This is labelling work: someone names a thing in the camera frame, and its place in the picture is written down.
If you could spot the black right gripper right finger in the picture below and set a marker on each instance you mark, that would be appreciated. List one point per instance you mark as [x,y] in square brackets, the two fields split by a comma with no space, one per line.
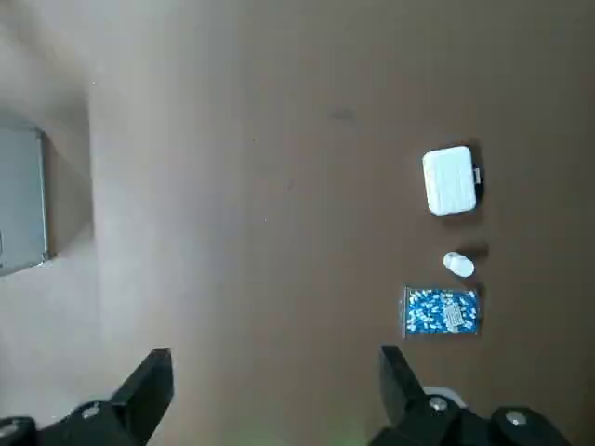
[400,385]

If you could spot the bag of blue-white capsules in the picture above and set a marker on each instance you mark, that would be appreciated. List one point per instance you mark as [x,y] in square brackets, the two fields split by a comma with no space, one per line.
[437,311]

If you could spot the aluminium medical kit case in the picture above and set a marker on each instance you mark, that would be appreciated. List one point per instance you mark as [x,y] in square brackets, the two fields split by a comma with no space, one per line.
[21,200]

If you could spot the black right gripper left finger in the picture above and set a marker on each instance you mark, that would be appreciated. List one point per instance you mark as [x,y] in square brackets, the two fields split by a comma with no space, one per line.
[139,395]

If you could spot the white plastic pill box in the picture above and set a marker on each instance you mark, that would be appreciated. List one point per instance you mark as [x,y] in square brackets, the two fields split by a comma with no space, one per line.
[448,181]

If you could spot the small white-capped bottle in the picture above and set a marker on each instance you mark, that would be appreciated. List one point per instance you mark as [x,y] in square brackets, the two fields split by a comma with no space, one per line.
[459,265]

